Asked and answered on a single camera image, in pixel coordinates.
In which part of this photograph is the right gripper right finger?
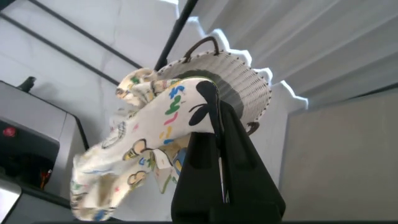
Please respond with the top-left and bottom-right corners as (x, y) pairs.
(216, 100), (286, 222)

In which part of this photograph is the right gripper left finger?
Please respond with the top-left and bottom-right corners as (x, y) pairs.
(170, 132), (224, 222)

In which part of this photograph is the cream printed garment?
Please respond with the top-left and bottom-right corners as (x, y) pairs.
(70, 67), (225, 222)

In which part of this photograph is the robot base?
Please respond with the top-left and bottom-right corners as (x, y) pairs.
(0, 76), (91, 224)

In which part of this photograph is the white laundry basket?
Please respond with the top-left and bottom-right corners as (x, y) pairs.
(157, 36), (273, 136)

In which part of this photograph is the black clothes rack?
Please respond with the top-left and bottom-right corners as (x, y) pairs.
(0, 0), (199, 86)

